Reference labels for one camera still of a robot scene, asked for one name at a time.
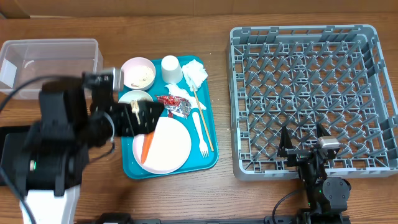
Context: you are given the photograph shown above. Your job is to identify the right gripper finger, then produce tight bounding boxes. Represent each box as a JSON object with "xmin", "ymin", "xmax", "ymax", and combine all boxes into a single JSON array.
[
  {"xmin": 316, "ymin": 123, "xmax": 331, "ymax": 138},
  {"xmin": 277, "ymin": 126, "xmax": 294, "ymax": 157}
]

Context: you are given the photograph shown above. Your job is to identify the orange carrot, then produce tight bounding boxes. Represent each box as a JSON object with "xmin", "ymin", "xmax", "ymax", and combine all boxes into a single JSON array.
[{"xmin": 141, "ymin": 131, "xmax": 155, "ymax": 164}]

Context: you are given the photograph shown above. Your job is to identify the white bowl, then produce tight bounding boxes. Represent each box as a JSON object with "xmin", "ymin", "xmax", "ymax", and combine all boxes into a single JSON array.
[{"xmin": 118, "ymin": 90, "xmax": 153, "ymax": 104}]

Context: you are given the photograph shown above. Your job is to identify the rice and peanut shells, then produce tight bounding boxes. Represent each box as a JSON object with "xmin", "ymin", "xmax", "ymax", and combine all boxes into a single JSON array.
[{"xmin": 125, "ymin": 65, "xmax": 154, "ymax": 88}]

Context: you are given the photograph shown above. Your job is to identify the large pink plate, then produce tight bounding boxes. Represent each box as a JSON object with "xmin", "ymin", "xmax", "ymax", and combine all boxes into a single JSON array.
[{"xmin": 132, "ymin": 117, "xmax": 192, "ymax": 174}]

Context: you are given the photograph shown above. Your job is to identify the pink bowl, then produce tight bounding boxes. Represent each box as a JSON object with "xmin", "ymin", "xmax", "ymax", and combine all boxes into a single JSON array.
[{"xmin": 121, "ymin": 57, "xmax": 156, "ymax": 91}]

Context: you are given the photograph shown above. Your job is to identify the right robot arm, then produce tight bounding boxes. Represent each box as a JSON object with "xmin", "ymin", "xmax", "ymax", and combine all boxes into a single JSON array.
[{"xmin": 272, "ymin": 123, "xmax": 351, "ymax": 224}]

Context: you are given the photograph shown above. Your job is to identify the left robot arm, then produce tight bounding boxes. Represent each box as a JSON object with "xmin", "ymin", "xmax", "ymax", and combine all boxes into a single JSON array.
[{"xmin": 1, "ymin": 75, "xmax": 164, "ymax": 223}]

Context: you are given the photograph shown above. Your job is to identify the grey dishwasher rack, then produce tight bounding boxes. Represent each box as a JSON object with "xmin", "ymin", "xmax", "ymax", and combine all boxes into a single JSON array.
[{"xmin": 227, "ymin": 24, "xmax": 397, "ymax": 181}]

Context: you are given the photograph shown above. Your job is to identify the black waste tray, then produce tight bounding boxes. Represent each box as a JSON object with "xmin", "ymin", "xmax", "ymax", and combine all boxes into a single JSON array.
[{"xmin": 1, "ymin": 126, "xmax": 30, "ymax": 184}]

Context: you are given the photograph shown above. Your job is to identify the red snack wrapper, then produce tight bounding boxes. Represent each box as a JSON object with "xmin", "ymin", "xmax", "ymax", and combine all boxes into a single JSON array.
[{"xmin": 155, "ymin": 95, "xmax": 192, "ymax": 118}]

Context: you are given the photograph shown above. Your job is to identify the torn white tissue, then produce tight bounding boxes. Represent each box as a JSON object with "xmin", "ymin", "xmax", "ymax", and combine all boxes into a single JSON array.
[{"xmin": 165, "ymin": 84, "xmax": 206, "ymax": 110}]

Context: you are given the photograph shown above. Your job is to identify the teal plastic serving tray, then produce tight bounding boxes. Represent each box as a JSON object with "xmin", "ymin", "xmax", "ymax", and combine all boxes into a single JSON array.
[{"xmin": 121, "ymin": 55, "xmax": 219, "ymax": 179}]

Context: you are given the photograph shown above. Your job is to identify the white paper cup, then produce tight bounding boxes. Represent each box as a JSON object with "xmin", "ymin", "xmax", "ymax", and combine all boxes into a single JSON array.
[{"xmin": 161, "ymin": 55, "xmax": 183, "ymax": 84}]

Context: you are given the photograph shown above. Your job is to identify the crumpled white napkin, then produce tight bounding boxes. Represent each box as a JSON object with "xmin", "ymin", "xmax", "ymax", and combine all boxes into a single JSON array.
[{"xmin": 182, "ymin": 59, "xmax": 208, "ymax": 91}]

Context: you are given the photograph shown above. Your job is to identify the white plastic fork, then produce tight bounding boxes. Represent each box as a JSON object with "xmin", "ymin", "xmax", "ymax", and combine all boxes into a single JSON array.
[{"xmin": 192, "ymin": 111, "xmax": 209, "ymax": 158}]

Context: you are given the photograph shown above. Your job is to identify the wooden chopstick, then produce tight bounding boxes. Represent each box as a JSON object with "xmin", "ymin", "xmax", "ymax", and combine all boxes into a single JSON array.
[{"xmin": 192, "ymin": 86, "xmax": 214, "ymax": 152}]

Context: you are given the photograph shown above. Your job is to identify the clear plastic bin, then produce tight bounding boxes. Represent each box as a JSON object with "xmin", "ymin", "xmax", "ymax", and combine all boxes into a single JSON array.
[{"xmin": 1, "ymin": 39, "xmax": 103, "ymax": 95}]

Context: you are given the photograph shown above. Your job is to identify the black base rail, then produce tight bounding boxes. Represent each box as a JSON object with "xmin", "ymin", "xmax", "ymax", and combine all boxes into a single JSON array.
[{"xmin": 96, "ymin": 212, "xmax": 299, "ymax": 224}]

